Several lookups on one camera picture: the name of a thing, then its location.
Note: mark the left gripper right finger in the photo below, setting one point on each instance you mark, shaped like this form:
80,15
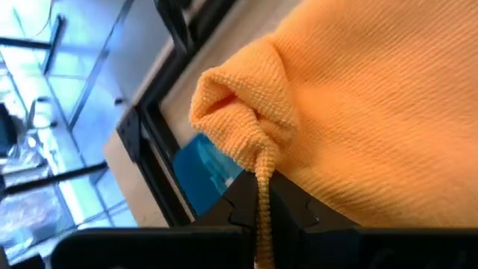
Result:
354,250

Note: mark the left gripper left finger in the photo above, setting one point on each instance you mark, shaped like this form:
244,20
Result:
149,250

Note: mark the orange microfiber towel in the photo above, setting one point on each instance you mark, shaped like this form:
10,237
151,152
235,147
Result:
373,112

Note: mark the teal plastic bin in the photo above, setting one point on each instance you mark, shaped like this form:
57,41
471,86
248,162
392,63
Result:
201,175

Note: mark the black aluminium table frame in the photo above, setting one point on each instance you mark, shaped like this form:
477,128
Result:
158,168

